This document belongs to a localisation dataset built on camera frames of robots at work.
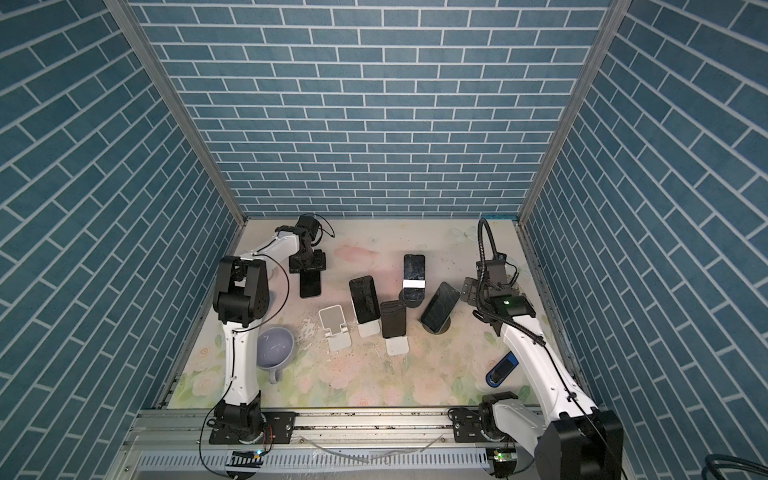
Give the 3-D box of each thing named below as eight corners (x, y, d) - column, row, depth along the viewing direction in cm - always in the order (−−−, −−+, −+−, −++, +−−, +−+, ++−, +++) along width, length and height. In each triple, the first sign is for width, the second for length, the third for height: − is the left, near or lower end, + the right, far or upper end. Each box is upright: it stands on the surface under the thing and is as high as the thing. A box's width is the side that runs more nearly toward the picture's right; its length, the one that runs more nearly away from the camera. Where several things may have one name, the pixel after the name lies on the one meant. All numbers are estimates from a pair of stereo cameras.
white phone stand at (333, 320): (332, 352, 88) (325, 336, 79) (325, 327, 93) (317, 310, 84) (353, 344, 90) (348, 327, 81) (344, 320, 95) (339, 302, 86)
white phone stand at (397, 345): (387, 355, 88) (387, 352, 86) (385, 342, 90) (385, 338, 88) (409, 352, 88) (409, 348, 86) (406, 338, 91) (407, 335, 89)
